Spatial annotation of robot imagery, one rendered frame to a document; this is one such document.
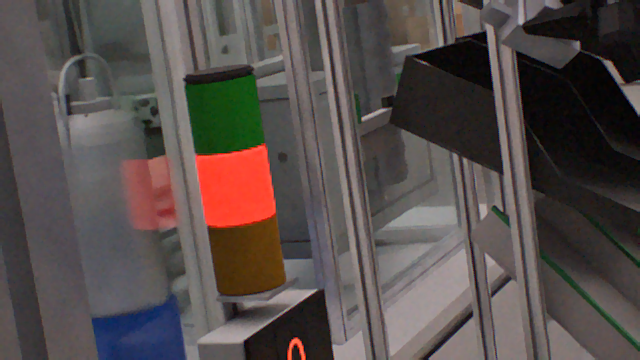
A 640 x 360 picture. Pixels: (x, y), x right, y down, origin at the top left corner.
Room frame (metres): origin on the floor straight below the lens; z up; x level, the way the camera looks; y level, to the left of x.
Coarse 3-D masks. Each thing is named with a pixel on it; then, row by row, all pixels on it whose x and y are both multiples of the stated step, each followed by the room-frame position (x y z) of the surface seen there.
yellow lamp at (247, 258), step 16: (240, 224) 0.89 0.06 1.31; (256, 224) 0.89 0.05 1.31; (272, 224) 0.90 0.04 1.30; (224, 240) 0.89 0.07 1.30; (240, 240) 0.89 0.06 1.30; (256, 240) 0.89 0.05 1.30; (272, 240) 0.90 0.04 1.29; (224, 256) 0.89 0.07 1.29; (240, 256) 0.89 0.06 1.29; (256, 256) 0.89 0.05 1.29; (272, 256) 0.90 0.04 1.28; (224, 272) 0.89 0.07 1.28; (240, 272) 0.89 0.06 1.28; (256, 272) 0.89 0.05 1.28; (272, 272) 0.89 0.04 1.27; (224, 288) 0.90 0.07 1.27; (240, 288) 0.89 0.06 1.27; (256, 288) 0.89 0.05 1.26; (272, 288) 0.89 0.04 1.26
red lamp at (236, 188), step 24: (264, 144) 0.92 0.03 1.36; (216, 168) 0.89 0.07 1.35; (240, 168) 0.89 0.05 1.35; (264, 168) 0.90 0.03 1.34; (216, 192) 0.89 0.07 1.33; (240, 192) 0.89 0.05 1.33; (264, 192) 0.90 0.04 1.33; (216, 216) 0.89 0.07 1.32; (240, 216) 0.89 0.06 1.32; (264, 216) 0.89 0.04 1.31
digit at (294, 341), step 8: (304, 312) 0.92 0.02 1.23; (296, 320) 0.91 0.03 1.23; (304, 320) 0.92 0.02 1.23; (280, 328) 0.89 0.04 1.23; (288, 328) 0.90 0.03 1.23; (296, 328) 0.91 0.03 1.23; (304, 328) 0.92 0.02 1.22; (280, 336) 0.89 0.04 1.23; (288, 336) 0.90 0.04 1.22; (296, 336) 0.91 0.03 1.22; (304, 336) 0.92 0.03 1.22; (280, 344) 0.88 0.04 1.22; (288, 344) 0.89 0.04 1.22; (296, 344) 0.90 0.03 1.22; (304, 344) 0.91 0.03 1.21; (280, 352) 0.88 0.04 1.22; (288, 352) 0.89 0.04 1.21; (296, 352) 0.90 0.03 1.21; (304, 352) 0.91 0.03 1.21
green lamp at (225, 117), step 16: (224, 80) 0.89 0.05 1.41; (240, 80) 0.89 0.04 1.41; (192, 96) 0.90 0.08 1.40; (208, 96) 0.89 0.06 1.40; (224, 96) 0.89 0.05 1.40; (240, 96) 0.89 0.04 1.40; (256, 96) 0.91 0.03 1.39; (192, 112) 0.90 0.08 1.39; (208, 112) 0.89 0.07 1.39; (224, 112) 0.89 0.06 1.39; (240, 112) 0.89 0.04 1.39; (256, 112) 0.90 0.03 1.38; (192, 128) 0.90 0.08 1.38; (208, 128) 0.89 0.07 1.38; (224, 128) 0.89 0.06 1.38; (240, 128) 0.89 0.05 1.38; (256, 128) 0.90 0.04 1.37; (208, 144) 0.89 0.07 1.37; (224, 144) 0.89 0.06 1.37; (240, 144) 0.89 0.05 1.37; (256, 144) 0.90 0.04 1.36
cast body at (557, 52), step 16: (512, 0) 1.14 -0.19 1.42; (528, 0) 1.12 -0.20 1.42; (544, 0) 1.10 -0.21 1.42; (560, 0) 1.10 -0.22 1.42; (576, 0) 1.10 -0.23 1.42; (480, 16) 1.14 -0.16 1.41; (496, 16) 1.13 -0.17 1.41; (512, 16) 1.12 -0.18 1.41; (528, 16) 1.11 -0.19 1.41; (512, 32) 1.12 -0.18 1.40; (512, 48) 1.13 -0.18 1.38; (528, 48) 1.13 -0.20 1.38; (544, 48) 1.13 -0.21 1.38; (560, 48) 1.12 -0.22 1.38; (576, 48) 1.12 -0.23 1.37; (560, 64) 1.14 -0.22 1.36
